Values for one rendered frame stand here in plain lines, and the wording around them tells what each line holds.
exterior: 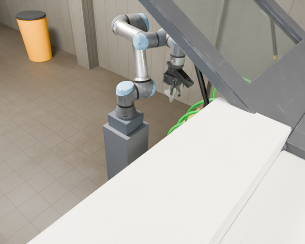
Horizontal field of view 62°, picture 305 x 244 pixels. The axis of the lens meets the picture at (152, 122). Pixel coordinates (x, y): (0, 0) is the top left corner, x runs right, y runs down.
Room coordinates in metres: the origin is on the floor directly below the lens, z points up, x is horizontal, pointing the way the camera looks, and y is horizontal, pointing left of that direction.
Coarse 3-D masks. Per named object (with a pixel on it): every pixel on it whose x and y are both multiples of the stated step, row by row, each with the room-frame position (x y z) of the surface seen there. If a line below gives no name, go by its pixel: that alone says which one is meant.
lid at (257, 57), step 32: (160, 0) 0.85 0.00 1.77; (192, 0) 0.98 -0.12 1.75; (224, 0) 1.10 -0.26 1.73; (256, 0) 1.26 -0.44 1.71; (192, 32) 0.78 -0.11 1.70; (224, 32) 0.90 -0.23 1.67; (256, 32) 1.01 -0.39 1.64; (288, 32) 1.15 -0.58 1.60; (224, 64) 0.71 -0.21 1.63; (256, 64) 0.82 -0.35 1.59; (288, 64) 0.89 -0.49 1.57; (224, 96) 0.64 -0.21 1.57; (256, 96) 0.65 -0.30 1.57; (288, 96) 0.72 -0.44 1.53
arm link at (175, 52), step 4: (168, 40) 1.21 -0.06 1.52; (172, 40) 1.17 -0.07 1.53; (168, 44) 1.20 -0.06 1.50; (172, 44) 1.17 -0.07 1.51; (176, 44) 1.16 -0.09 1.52; (172, 48) 1.17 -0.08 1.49; (176, 48) 1.16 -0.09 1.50; (172, 52) 1.17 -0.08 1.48; (176, 52) 1.16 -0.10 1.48; (180, 52) 1.16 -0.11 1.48; (172, 56) 1.17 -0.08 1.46; (176, 56) 1.16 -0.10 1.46; (180, 56) 1.16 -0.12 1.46; (184, 56) 1.18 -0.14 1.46
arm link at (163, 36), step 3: (159, 30) 1.30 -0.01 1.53; (162, 30) 1.27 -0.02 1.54; (159, 33) 1.23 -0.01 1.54; (162, 33) 1.24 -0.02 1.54; (165, 33) 1.25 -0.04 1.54; (159, 36) 1.22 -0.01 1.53; (162, 36) 1.23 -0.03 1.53; (165, 36) 1.23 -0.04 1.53; (168, 36) 1.23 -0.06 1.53; (159, 39) 1.21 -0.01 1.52; (162, 39) 1.22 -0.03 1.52; (165, 39) 1.23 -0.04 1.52; (159, 42) 1.21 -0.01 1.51; (162, 42) 1.22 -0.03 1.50; (165, 42) 1.23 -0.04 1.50; (159, 45) 1.22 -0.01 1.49; (162, 45) 1.23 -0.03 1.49; (165, 45) 1.24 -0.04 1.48
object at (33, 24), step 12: (24, 12) 4.30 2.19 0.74; (36, 12) 4.34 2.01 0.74; (24, 24) 4.00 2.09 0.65; (36, 24) 4.05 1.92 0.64; (24, 36) 4.03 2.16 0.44; (36, 36) 4.03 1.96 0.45; (48, 36) 4.24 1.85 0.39; (36, 48) 4.02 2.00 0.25; (48, 48) 4.17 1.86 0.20; (36, 60) 4.03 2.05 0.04
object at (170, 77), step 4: (168, 64) 1.20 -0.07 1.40; (168, 68) 1.20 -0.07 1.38; (172, 68) 1.19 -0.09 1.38; (176, 68) 1.16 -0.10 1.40; (180, 68) 1.16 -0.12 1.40; (168, 72) 1.20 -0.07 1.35; (172, 72) 1.19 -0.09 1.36; (164, 76) 1.20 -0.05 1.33; (168, 76) 1.18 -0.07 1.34; (172, 76) 1.17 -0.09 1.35; (176, 76) 1.17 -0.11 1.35; (164, 80) 1.20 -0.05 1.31; (168, 80) 1.18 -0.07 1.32; (172, 80) 1.16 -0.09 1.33; (176, 80) 1.15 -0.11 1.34; (180, 80) 1.18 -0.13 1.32; (168, 84) 1.18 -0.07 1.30; (176, 84) 1.16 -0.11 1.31; (180, 84) 1.19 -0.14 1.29
